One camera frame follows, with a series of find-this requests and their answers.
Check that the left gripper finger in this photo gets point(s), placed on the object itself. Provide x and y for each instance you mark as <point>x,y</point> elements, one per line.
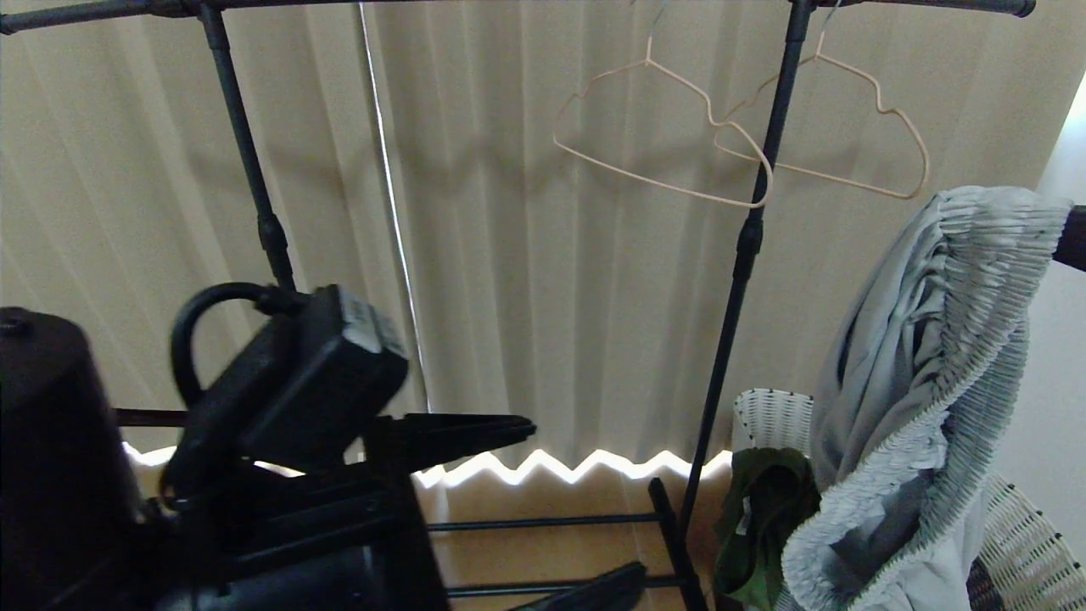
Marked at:
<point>594,594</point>

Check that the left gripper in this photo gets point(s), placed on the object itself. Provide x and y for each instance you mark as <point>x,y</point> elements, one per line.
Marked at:
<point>322,560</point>

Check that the green garment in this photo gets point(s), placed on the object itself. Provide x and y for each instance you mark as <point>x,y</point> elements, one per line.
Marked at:
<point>764,518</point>

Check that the white laundry basket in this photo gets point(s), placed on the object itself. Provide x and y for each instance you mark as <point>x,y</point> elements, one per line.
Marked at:
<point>768,420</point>

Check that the black clothes rack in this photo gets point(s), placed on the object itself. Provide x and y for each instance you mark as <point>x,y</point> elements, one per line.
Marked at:
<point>747,246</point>

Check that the pale grey shorts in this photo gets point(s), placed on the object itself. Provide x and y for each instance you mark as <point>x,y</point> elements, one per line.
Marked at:
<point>891,339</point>

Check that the pink clothes hanger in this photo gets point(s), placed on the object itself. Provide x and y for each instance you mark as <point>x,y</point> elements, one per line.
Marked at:
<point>648,47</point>
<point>820,47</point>

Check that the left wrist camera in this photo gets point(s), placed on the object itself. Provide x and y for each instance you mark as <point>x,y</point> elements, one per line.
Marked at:
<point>314,382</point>

